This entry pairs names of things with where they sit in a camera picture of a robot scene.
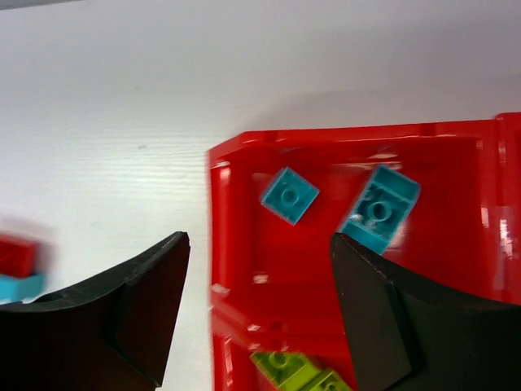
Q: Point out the blue long lego brick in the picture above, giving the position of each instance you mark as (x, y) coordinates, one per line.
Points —
(17, 289)

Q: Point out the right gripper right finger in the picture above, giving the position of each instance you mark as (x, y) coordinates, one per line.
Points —
(408, 332)

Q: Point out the red compartment tray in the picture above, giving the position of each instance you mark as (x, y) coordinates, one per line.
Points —
(272, 285)

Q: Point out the green square lego brick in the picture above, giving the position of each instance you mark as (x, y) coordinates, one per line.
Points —
(285, 371)
(328, 380)

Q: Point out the blue small lego brick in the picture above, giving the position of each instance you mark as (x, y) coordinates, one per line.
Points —
(289, 195)

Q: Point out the blue oval lego brick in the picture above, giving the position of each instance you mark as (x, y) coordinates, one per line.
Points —
(385, 202)

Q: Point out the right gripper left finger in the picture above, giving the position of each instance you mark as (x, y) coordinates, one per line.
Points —
(112, 331)

